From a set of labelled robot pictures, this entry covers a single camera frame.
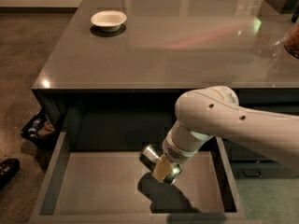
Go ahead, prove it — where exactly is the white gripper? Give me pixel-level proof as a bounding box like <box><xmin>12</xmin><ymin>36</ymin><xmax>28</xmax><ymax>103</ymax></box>
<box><xmin>152</xmin><ymin>133</ymin><xmax>195</xmax><ymax>182</ymax></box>

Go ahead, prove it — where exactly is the black shoe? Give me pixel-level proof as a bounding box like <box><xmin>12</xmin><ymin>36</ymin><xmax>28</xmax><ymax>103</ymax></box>
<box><xmin>0</xmin><ymin>159</ymin><xmax>20</xmax><ymax>189</ymax></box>

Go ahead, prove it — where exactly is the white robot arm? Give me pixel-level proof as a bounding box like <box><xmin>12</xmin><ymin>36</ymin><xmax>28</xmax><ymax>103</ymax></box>
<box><xmin>153</xmin><ymin>86</ymin><xmax>299</xmax><ymax>182</ymax></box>

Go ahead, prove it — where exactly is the open grey top drawer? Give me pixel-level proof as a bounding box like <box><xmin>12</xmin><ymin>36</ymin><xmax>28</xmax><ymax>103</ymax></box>
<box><xmin>29</xmin><ymin>133</ymin><xmax>246</xmax><ymax>224</ymax></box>

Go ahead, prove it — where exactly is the brown snack bag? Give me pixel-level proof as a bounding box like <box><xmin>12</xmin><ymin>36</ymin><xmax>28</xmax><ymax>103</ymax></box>
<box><xmin>284</xmin><ymin>21</ymin><xmax>299</xmax><ymax>59</ymax></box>

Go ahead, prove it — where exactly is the black bin with cans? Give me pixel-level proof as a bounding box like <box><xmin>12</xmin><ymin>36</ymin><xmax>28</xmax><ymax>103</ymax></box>
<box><xmin>21</xmin><ymin>109</ymin><xmax>58</xmax><ymax>149</ymax></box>

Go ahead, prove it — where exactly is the white bowl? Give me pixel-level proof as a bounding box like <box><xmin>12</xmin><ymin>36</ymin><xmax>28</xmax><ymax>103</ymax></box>
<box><xmin>91</xmin><ymin>10</ymin><xmax>127</xmax><ymax>32</ymax></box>

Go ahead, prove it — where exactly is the green soda can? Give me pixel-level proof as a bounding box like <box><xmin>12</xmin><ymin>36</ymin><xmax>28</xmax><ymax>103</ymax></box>
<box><xmin>139</xmin><ymin>144</ymin><xmax>182</xmax><ymax>185</ymax></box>

